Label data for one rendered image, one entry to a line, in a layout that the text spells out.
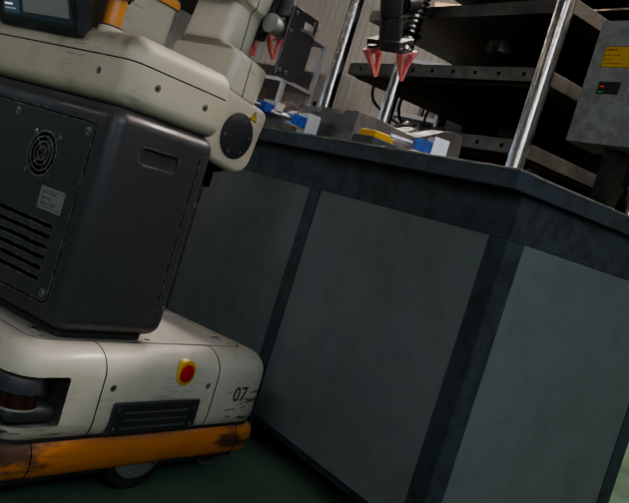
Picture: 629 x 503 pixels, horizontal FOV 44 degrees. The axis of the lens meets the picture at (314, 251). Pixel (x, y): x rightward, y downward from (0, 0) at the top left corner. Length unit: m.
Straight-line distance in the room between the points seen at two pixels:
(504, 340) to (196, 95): 0.75
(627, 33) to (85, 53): 1.77
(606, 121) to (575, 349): 1.02
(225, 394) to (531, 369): 0.64
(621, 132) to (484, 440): 1.23
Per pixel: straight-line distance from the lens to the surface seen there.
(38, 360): 1.32
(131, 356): 1.46
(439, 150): 1.77
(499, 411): 1.63
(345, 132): 2.00
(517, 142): 2.60
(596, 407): 1.89
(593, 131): 2.60
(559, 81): 2.78
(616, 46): 2.68
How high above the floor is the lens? 0.62
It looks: 3 degrees down
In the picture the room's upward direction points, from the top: 17 degrees clockwise
